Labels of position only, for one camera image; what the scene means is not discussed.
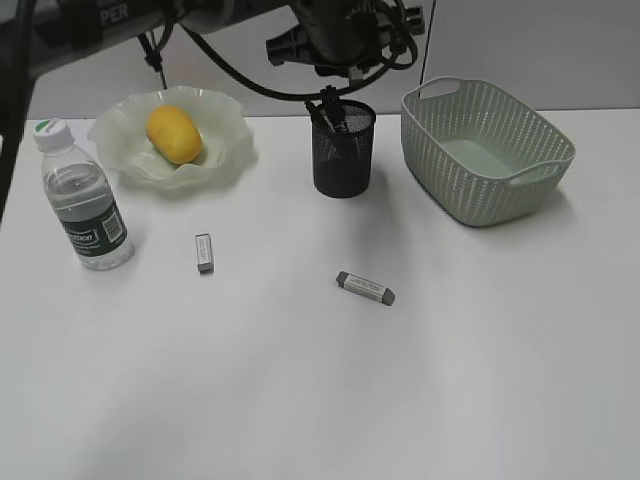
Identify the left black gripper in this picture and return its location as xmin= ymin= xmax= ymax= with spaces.
xmin=266 ymin=1 xmax=425 ymax=83

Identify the black marker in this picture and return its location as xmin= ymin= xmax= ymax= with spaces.
xmin=319 ymin=86 xmax=348 ymax=134
xmin=323 ymin=86 xmax=358 ymax=168
xmin=305 ymin=101 xmax=342 ymax=158

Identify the yellow mango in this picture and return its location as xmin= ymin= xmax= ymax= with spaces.
xmin=146 ymin=105 xmax=203 ymax=165

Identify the long grey white eraser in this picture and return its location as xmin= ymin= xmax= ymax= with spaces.
xmin=336 ymin=271 xmax=395 ymax=306

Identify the clear plastic water bottle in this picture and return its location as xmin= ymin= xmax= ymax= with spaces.
xmin=32 ymin=118 xmax=134 ymax=271

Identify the black mesh pen holder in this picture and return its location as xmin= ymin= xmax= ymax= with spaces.
xmin=312 ymin=99 xmax=376 ymax=199

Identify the pale green wavy plate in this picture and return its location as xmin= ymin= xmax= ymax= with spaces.
xmin=87 ymin=86 xmax=257 ymax=193

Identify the green plastic woven basket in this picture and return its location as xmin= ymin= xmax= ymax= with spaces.
xmin=401 ymin=77 xmax=576 ymax=227

